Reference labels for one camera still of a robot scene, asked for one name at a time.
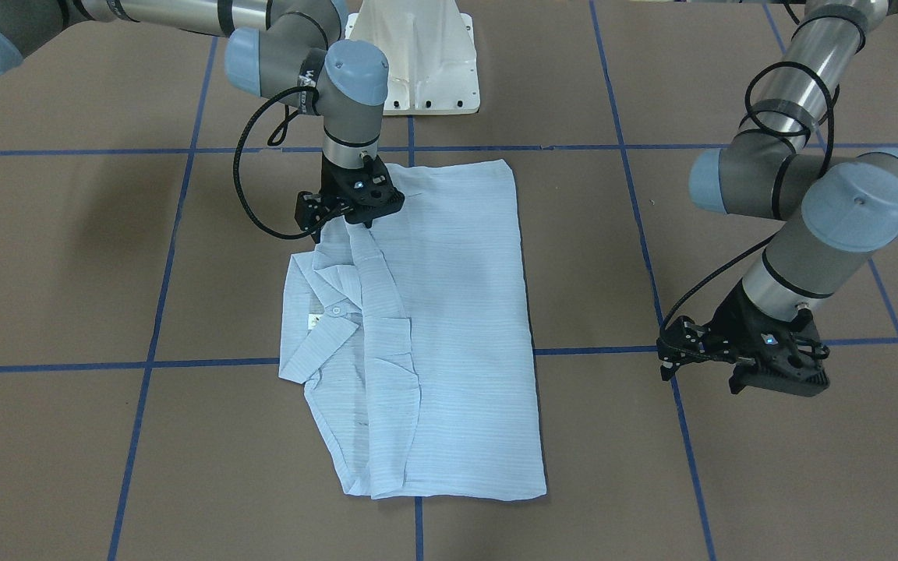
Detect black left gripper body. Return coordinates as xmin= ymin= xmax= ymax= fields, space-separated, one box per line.
xmin=658 ymin=284 xmax=830 ymax=397

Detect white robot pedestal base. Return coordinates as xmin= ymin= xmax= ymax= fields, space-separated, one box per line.
xmin=345 ymin=1 xmax=481 ymax=116

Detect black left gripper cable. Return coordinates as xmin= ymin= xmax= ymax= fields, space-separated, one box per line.
xmin=659 ymin=61 xmax=838 ymax=328

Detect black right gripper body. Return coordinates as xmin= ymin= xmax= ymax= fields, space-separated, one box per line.
xmin=295 ymin=155 xmax=405 ymax=233

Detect light blue button-up shirt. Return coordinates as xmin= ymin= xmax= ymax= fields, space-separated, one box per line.
xmin=278 ymin=160 xmax=546 ymax=501

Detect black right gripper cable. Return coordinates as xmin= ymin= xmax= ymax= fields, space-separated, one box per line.
xmin=232 ymin=86 xmax=317 ymax=241

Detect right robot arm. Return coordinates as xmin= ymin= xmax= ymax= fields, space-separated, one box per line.
xmin=0 ymin=1 xmax=404 ymax=239

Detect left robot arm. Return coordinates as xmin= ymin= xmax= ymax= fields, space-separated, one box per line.
xmin=656 ymin=1 xmax=898 ymax=397

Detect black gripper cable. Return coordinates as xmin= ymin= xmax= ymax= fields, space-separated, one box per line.
xmin=659 ymin=61 xmax=838 ymax=328
xmin=232 ymin=86 xmax=317 ymax=241

